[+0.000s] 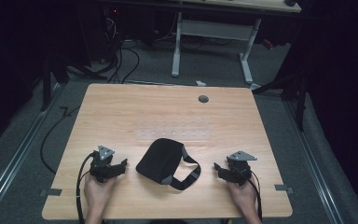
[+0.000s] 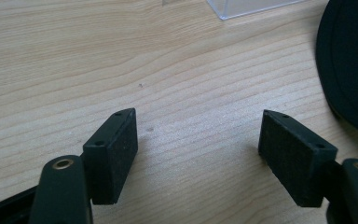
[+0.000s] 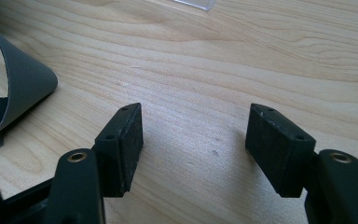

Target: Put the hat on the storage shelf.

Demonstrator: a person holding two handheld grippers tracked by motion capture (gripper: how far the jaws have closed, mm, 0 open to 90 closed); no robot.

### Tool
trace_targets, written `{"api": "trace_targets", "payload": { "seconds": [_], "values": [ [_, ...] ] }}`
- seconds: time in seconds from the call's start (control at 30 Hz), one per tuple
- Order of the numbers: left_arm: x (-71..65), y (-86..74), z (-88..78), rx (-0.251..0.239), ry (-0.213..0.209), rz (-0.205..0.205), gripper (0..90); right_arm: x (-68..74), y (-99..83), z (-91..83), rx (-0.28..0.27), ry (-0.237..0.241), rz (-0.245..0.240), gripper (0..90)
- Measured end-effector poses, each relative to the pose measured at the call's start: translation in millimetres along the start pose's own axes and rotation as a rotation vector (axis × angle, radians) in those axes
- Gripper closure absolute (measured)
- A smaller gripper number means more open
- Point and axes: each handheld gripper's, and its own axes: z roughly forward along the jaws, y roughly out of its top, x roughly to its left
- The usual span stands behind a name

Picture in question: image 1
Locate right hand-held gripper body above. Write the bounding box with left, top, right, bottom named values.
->
left=221, top=150, right=258, bottom=188

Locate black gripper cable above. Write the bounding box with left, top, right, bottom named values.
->
left=76, top=151, right=96, bottom=224
left=245, top=175, right=264, bottom=222

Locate small red object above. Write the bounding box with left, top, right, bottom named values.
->
left=261, top=38, right=275, bottom=51

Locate metal floor rail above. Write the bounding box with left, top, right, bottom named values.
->
left=0, top=81, right=65, bottom=222
left=282, top=98, right=346, bottom=224

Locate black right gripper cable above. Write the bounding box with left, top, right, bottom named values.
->
left=245, top=175, right=264, bottom=222

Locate black metal stand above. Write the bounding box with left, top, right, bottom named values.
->
left=38, top=54, right=108, bottom=112
left=251, top=69, right=310, bottom=133

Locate desk with white metal legs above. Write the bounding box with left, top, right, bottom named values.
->
left=101, top=0, right=303, bottom=91

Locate person's left hand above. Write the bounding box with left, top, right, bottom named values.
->
left=83, top=172, right=118, bottom=209

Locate bundle of black floor cables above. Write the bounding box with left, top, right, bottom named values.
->
left=101, top=17, right=142, bottom=85

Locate person's right hand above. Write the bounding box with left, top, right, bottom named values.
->
left=226, top=175, right=257, bottom=210

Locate black eye mask with strap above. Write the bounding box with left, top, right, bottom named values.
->
left=135, top=137, right=202, bottom=191

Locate black floor cable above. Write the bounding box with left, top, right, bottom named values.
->
left=39, top=105, right=82, bottom=175

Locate grey tape piece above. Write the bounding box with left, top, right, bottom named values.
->
left=39, top=188, right=63, bottom=198
left=273, top=183, right=296, bottom=195

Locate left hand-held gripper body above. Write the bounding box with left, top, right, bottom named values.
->
left=89, top=145, right=120, bottom=184

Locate clear tape strip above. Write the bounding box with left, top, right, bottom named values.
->
left=135, top=119, right=213, bottom=142

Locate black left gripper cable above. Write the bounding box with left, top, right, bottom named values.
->
left=76, top=151, right=96, bottom=224

